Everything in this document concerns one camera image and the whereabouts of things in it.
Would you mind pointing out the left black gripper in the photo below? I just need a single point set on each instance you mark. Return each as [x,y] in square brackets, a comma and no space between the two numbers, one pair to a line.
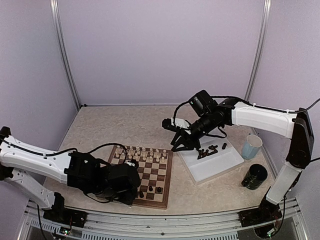
[129,198]

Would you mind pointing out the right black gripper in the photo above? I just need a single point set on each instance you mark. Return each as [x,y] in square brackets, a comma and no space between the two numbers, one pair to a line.
[189,146]

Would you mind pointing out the white plastic tray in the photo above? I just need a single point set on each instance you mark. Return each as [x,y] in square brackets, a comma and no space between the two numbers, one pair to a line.
[221,161]

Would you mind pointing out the wooden chess board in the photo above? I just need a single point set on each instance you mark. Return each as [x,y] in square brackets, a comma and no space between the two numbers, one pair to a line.
[155,168]

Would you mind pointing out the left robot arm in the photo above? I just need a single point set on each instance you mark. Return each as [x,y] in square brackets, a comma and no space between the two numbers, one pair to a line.
[19,159]

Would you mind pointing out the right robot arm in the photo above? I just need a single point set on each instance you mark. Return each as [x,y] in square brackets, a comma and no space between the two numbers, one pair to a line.
[292,128]

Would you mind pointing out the light blue mug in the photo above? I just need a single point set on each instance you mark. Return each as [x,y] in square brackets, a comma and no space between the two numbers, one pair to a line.
[251,146]

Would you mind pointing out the dark green mug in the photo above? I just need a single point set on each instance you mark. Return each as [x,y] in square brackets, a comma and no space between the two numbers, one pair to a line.
[255,176]

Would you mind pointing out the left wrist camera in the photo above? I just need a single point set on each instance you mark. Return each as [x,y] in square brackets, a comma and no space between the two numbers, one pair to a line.
[134,164]

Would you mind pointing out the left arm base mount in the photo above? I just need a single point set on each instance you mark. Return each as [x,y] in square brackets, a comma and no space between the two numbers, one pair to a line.
[70,217]

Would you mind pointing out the front aluminium rail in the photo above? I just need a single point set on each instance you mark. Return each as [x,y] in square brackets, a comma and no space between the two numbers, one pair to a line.
[99,225]

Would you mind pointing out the right aluminium frame post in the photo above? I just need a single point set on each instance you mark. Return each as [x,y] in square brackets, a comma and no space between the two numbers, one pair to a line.
[259,48]

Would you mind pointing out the aluminium frame post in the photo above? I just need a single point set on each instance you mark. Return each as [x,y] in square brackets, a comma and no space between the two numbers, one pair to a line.
[259,48]
[54,5]

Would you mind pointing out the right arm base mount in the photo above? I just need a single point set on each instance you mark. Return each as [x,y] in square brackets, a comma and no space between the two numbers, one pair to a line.
[255,216]

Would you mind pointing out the left aluminium frame post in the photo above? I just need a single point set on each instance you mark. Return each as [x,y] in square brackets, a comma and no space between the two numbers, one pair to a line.
[54,5]

